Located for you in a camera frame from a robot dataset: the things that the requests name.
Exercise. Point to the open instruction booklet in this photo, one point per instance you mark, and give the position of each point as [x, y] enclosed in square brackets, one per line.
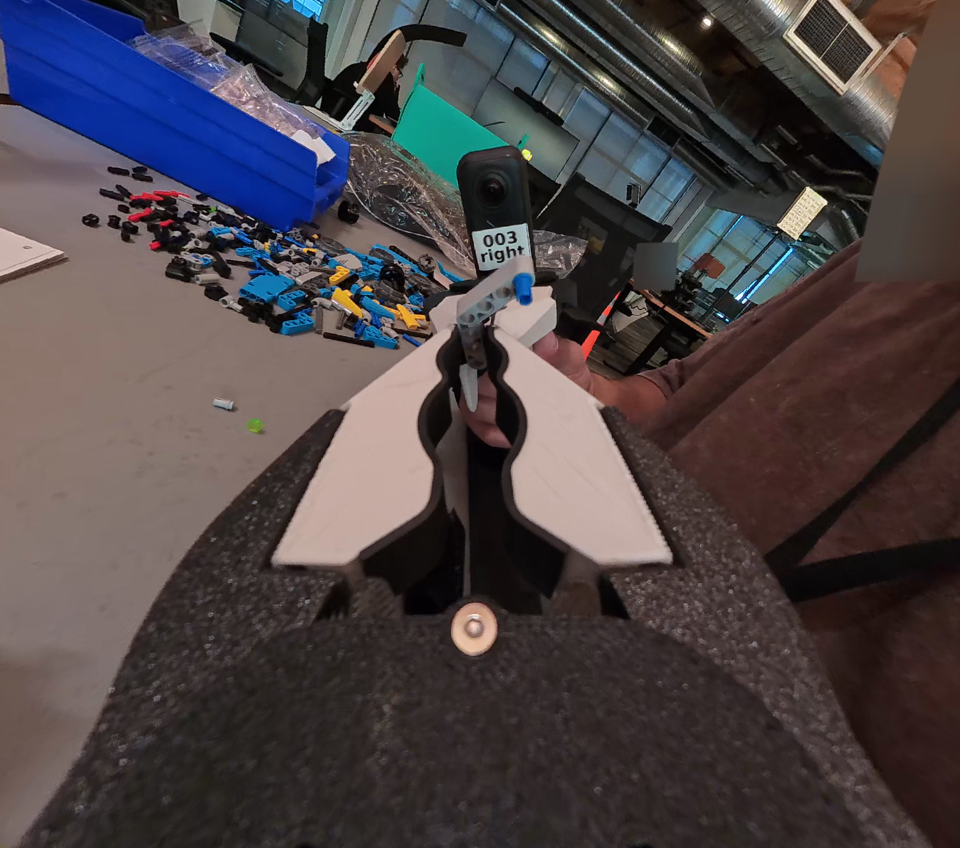
[26, 255]

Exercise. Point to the white air vent grille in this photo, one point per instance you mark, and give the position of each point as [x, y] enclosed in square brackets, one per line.
[832, 37]

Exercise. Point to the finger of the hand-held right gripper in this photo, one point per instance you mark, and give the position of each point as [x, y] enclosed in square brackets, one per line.
[448, 311]
[536, 319]

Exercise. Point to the clear bags in bin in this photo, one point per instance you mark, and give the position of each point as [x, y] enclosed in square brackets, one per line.
[225, 82]

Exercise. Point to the blue plastic bin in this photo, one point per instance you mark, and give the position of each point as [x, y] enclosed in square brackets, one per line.
[150, 112]

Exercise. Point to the black mesh chair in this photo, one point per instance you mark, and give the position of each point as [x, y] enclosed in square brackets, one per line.
[600, 225]

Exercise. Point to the grey angled beam piece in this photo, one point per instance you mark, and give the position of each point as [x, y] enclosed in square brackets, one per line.
[480, 308]

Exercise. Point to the small black wheel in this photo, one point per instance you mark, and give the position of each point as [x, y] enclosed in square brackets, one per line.
[348, 211]

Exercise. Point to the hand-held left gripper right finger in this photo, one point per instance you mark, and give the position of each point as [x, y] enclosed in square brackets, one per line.
[585, 473]

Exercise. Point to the small blue pin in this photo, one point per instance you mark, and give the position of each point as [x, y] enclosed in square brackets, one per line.
[524, 289]

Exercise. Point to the grey desk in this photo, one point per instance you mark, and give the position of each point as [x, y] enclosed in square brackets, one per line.
[112, 488]

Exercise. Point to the clear plastic bag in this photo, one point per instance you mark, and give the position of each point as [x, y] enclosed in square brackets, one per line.
[405, 187]

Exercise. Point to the person's right hand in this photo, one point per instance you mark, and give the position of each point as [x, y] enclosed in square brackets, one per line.
[562, 360]

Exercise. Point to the brown shirt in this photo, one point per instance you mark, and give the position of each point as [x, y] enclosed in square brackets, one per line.
[825, 413]

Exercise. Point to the orange traffic cone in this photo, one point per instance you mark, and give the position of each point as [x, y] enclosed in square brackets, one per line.
[600, 330]

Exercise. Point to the teal plastic folder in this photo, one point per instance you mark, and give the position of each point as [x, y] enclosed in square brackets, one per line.
[442, 127]

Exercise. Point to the pile of small brick pieces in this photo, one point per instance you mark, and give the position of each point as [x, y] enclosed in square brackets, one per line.
[300, 293]

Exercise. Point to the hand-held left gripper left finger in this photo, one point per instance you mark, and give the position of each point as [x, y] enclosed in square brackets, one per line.
[367, 473]

